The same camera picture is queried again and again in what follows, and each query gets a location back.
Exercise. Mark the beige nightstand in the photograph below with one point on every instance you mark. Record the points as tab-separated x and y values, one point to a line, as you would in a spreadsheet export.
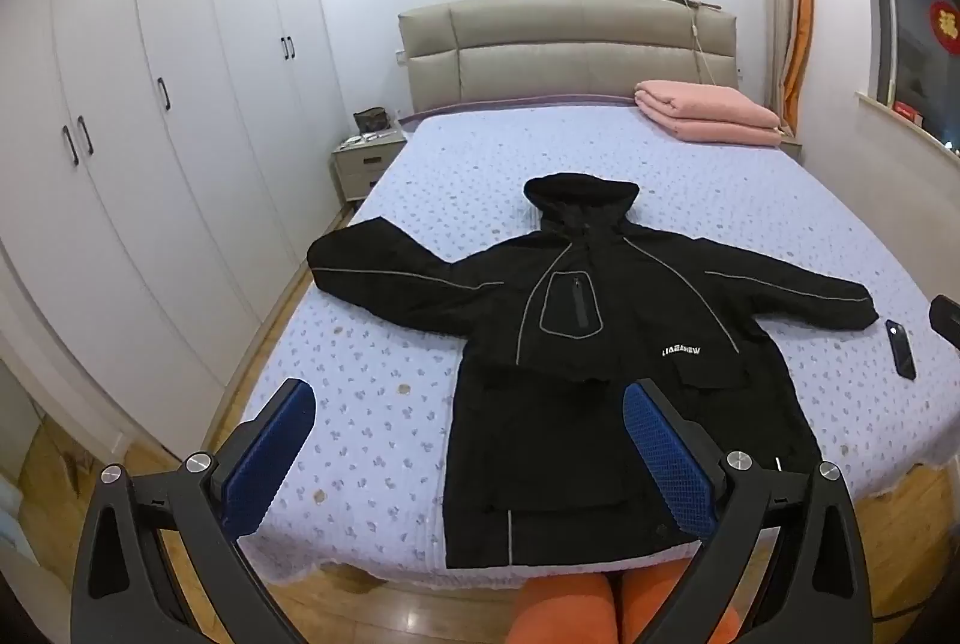
364	168

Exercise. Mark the bed with floral quilt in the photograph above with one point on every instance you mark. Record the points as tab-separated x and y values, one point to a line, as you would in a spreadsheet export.
375	352

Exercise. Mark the beige padded headboard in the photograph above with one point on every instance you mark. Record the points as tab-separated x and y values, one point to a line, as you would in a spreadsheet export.
555	52

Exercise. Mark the folded pink blanket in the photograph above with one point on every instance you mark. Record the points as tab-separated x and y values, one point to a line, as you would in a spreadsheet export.
705	108

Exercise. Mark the wooden stick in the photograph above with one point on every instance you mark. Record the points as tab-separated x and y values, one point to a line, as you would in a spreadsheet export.
690	2

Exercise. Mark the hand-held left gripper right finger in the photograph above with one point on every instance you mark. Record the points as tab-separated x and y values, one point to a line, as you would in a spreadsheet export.
671	456

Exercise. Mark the black hooded jacket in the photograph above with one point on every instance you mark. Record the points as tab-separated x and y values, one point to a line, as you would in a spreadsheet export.
585	329

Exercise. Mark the brown patterned bag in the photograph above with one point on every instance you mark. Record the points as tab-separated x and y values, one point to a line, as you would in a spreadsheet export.
372	119

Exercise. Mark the window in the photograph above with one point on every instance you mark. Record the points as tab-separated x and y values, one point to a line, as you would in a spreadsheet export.
911	59

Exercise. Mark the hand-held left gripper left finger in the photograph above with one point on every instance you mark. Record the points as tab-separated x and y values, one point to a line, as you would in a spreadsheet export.
268	456

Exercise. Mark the person's orange pants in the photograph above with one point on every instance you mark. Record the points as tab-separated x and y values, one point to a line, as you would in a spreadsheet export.
562	610

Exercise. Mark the white wardrobe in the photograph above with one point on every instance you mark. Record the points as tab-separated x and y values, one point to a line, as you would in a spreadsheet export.
150	127

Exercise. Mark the red box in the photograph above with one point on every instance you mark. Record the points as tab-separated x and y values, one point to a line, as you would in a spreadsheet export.
907	112

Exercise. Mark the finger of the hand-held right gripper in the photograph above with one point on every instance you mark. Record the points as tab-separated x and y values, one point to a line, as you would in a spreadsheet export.
946	316

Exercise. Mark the red round window decoration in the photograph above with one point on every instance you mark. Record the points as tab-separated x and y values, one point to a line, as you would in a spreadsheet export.
946	26

